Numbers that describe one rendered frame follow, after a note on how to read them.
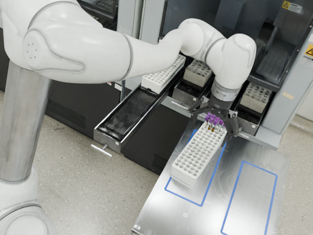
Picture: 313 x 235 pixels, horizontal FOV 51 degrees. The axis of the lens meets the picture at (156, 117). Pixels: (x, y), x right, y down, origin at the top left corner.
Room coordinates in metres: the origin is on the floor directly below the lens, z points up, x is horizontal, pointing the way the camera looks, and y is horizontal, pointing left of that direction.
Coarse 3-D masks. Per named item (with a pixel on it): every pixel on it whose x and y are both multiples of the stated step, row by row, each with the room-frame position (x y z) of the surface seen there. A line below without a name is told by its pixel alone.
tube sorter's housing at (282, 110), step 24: (144, 0) 1.44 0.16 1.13; (144, 24) 1.43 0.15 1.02; (288, 72) 1.20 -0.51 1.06; (312, 72) 1.16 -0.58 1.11; (168, 96) 1.27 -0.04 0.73; (240, 96) 1.35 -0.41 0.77; (168, 120) 1.26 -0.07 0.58; (264, 120) 1.19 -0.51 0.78; (288, 120) 1.16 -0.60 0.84; (144, 144) 1.30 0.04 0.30; (168, 144) 1.25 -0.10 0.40; (264, 144) 1.09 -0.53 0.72
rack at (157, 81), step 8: (184, 56) 1.46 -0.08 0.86; (176, 64) 1.38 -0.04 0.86; (160, 72) 1.29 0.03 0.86; (168, 72) 1.30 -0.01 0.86; (176, 72) 1.36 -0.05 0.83; (144, 80) 1.21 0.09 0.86; (152, 80) 1.22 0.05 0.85; (160, 80) 1.22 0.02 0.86; (168, 80) 1.31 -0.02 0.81; (152, 88) 1.19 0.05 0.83; (160, 88) 1.19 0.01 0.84
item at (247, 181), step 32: (192, 128) 0.99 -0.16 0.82; (224, 160) 0.85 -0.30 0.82; (256, 160) 0.89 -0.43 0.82; (288, 160) 0.92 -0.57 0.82; (160, 192) 0.65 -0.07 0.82; (192, 192) 0.67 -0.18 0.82; (224, 192) 0.70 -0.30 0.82; (256, 192) 0.73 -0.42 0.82; (160, 224) 0.53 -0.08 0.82; (192, 224) 0.55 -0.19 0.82; (224, 224) 0.57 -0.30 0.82; (256, 224) 0.60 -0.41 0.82
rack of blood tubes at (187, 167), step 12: (204, 132) 0.92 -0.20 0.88; (216, 132) 0.94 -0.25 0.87; (192, 144) 0.85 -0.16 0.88; (204, 144) 0.86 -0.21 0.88; (216, 144) 0.88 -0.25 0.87; (180, 156) 0.78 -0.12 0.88; (192, 156) 0.79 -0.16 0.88; (204, 156) 0.80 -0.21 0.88; (180, 168) 0.72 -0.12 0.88; (192, 168) 0.74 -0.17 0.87; (180, 180) 0.70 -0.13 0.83; (192, 180) 0.69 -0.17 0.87
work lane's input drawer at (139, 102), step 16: (176, 80) 1.33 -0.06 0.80; (128, 96) 1.12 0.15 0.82; (144, 96) 1.16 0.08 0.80; (160, 96) 1.18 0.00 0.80; (112, 112) 0.99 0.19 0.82; (128, 112) 1.03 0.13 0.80; (144, 112) 1.04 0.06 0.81; (96, 128) 0.90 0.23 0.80; (112, 128) 0.89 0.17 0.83; (128, 128) 0.92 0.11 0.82; (112, 144) 0.86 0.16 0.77
